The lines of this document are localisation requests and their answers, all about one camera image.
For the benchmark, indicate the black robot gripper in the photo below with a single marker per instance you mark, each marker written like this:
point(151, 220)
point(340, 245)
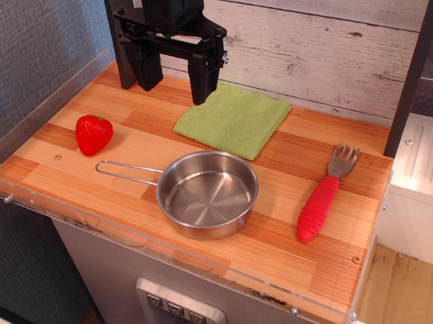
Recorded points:
point(169, 18)

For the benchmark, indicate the stainless steel pan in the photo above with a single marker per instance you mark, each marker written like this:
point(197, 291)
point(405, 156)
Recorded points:
point(206, 195)

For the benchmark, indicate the green towel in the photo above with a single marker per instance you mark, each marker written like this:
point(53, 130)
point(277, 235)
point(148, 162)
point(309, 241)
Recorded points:
point(234, 120)

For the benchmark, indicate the red toy strawberry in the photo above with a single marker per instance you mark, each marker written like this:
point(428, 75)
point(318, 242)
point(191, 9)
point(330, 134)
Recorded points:
point(93, 134)

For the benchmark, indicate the clear acrylic guard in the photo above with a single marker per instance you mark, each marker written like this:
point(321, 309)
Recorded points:
point(32, 89)

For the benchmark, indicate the grey toy fridge cabinet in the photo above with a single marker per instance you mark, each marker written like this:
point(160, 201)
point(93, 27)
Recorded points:
point(232, 274)

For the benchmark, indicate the silver dispenser panel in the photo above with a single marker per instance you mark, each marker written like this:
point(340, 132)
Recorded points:
point(163, 305)

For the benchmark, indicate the white toy sink unit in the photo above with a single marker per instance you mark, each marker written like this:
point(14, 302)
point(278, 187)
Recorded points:
point(405, 223)

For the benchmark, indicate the dark left frame post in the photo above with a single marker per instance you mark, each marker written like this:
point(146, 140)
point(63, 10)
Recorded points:
point(126, 73)

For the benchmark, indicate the dark frame post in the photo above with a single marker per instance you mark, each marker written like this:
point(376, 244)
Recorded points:
point(418, 61)
point(126, 73)

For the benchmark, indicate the red handled toy fork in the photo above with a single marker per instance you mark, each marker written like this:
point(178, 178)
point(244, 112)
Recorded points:
point(313, 215)

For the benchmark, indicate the dark right frame post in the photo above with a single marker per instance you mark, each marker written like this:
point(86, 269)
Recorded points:
point(418, 61)

